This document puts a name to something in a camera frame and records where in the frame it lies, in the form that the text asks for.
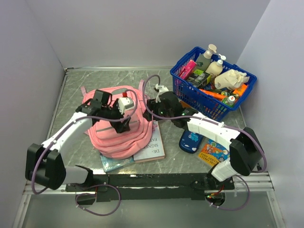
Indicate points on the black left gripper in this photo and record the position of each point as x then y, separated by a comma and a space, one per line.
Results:
121, 127

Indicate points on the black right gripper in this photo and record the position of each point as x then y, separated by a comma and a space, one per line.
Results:
153, 105

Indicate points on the pink school backpack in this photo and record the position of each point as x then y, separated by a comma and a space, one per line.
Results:
122, 145

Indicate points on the white book pink flowers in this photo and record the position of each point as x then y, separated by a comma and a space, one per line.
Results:
154, 150

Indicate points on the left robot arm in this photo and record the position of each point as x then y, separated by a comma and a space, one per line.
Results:
45, 164

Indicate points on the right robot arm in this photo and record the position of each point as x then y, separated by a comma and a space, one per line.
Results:
242, 144

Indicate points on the beige cloth bag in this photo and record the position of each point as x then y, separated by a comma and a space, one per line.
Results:
231, 80

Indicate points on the orange snack pack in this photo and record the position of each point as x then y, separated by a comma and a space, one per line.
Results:
240, 91

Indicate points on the blue plastic basket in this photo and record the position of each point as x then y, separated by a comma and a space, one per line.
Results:
206, 104

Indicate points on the pink box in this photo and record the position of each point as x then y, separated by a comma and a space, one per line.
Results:
186, 70

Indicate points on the black green box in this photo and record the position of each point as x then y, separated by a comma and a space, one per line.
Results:
199, 78

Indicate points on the blue pencil case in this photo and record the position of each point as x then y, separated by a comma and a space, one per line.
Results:
190, 142

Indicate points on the orange packet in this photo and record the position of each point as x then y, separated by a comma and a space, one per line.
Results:
215, 95

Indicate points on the grey pump bottle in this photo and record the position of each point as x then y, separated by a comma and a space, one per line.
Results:
204, 60

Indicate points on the teal hardcover book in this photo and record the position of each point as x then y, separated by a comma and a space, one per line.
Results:
110, 164

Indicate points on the cream pump bottle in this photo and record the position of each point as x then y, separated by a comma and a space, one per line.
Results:
215, 68

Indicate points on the green bottle red cap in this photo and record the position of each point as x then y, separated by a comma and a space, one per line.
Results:
230, 100

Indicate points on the yellow children's book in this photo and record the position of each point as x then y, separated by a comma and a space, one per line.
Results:
213, 153

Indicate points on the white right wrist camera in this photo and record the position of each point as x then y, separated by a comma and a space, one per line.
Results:
160, 89

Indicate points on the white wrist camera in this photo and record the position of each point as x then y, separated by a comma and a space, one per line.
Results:
160, 89
125, 103

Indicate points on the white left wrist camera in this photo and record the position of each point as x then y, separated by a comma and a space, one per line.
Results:
125, 103

